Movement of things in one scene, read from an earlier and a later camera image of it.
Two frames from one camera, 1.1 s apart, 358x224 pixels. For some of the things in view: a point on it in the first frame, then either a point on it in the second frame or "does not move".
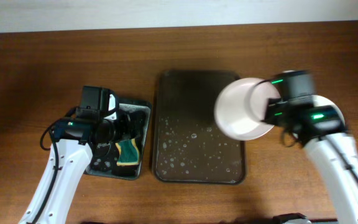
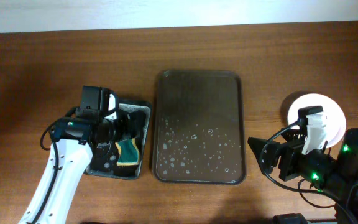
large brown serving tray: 189,146 does not move
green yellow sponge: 129,155 does not move
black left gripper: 128,123 does not move
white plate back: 241,104 -> 335,119
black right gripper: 269,111 -> 284,160
